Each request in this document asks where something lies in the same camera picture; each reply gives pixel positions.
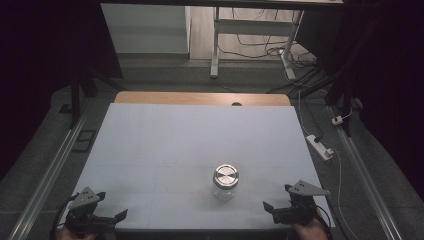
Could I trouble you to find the clear glass jar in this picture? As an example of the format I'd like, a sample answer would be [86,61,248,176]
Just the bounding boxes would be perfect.
[211,179,240,202]

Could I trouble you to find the person's right hand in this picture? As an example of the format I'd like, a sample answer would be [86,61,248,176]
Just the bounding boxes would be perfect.
[290,216,330,240]

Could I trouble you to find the dark curtain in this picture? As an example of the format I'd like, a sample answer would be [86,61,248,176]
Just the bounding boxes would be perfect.
[294,0,424,203]
[0,0,124,183]

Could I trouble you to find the white table mat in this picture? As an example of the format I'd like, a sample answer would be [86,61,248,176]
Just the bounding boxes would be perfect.
[57,102,336,232]

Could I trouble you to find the black floor cables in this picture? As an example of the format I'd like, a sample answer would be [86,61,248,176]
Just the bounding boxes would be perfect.
[218,8,329,98]

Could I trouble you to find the black rectangular floor frame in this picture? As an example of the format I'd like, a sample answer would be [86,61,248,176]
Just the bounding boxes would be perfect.
[71,129,98,154]

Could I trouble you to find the black metal stand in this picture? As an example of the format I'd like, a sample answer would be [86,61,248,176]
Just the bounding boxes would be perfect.
[289,66,356,138]
[59,66,126,130]

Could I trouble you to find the white power strip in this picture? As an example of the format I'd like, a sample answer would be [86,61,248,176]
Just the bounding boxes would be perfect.
[305,134,335,162]

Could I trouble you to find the white desk frame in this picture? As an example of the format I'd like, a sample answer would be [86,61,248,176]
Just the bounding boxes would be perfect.
[209,6,305,81]

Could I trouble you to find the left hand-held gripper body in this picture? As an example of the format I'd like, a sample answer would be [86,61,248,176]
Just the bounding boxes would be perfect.
[64,186,117,234]

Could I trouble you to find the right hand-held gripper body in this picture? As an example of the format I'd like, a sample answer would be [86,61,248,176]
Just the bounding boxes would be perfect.
[273,179,331,226]

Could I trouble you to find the white cabinet panel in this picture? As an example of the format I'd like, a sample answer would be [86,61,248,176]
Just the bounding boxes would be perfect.
[100,3,192,55]

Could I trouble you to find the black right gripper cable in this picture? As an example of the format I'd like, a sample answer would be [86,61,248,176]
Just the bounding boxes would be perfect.
[314,206,334,240]

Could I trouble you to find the round silver metal lid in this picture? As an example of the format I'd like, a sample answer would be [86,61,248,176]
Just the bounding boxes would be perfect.
[213,163,240,190]

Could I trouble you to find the thin white cable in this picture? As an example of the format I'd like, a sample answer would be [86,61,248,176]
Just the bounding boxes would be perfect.
[331,148,360,240]

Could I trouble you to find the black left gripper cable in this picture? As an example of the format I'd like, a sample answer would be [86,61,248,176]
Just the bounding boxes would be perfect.
[49,194,80,240]

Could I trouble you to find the aluminium floor rail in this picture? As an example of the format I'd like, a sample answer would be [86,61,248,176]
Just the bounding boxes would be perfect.
[7,99,94,240]
[328,106,405,240]

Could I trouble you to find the person's left hand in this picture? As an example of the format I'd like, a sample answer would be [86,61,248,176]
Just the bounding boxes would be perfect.
[56,225,98,240]

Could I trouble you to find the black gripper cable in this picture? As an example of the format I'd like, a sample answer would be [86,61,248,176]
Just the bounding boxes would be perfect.
[49,194,80,240]
[314,206,334,240]

